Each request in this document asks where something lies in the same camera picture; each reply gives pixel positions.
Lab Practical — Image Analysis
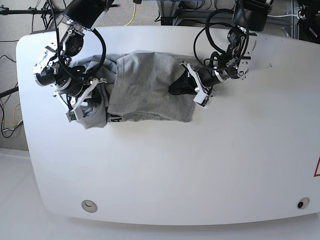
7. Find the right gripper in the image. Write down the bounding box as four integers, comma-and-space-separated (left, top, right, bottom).
52, 77, 107, 112

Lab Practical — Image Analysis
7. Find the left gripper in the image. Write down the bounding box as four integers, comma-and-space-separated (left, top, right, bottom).
168, 61, 215, 97

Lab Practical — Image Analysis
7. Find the grey T-shirt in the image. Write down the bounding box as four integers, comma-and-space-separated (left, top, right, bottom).
77, 51, 199, 129

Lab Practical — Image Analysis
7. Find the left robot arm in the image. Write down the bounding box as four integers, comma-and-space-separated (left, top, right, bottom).
168, 0, 273, 97

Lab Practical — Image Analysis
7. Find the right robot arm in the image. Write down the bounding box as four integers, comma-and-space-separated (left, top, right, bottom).
32, 0, 113, 111

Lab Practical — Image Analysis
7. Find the black tripod stand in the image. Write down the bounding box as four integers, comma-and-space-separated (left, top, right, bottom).
0, 0, 119, 31

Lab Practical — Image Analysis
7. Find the table grommet hole left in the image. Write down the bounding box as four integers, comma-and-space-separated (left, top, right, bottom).
81, 200, 98, 213

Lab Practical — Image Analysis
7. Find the table grommet hole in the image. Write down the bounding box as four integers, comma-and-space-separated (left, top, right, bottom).
81, 200, 98, 213
297, 197, 310, 210

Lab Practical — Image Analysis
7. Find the red warning triangle sticker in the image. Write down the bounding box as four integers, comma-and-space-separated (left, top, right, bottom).
313, 158, 320, 177

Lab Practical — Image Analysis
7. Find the table grommet hole right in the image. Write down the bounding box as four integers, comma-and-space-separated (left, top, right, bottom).
297, 197, 310, 210

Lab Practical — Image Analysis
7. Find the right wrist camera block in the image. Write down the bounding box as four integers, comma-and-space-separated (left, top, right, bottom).
65, 107, 84, 122

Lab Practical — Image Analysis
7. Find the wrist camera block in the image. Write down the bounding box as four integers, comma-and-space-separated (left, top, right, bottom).
193, 92, 212, 109
65, 107, 84, 122

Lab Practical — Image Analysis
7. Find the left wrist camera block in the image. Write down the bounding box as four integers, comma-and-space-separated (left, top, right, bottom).
193, 92, 212, 109

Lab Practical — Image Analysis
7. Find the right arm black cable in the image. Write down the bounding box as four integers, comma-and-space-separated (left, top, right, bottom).
69, 28, 107, 86

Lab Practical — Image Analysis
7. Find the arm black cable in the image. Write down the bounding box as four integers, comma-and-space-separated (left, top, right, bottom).
69, 28, 107, 86
193, 8, 241, 73

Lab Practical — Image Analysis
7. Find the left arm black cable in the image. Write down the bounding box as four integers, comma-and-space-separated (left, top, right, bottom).
193, 8, 241, 73

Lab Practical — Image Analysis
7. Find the yellow cable at left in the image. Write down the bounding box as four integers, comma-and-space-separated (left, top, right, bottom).
1, 102, 23, 128

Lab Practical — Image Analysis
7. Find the yellow cable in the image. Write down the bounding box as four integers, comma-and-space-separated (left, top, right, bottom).
1, 102, 23, 128
124, 0, 138, 27

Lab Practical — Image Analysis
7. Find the black metal frame base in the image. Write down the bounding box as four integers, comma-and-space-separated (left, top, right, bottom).
154, 0, 236, 26

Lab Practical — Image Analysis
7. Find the black floor cable left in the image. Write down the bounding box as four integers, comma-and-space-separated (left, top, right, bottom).
0, 54, 21, 138

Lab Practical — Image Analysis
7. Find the yellow cable at top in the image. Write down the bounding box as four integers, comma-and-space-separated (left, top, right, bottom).
124, 0, 138, 27

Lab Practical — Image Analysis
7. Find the white cable at top right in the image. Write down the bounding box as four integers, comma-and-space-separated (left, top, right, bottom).
234, 11, 298, 31

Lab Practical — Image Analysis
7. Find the aluminium frame post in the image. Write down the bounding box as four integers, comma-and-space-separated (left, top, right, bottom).
281, 0, 300, 40

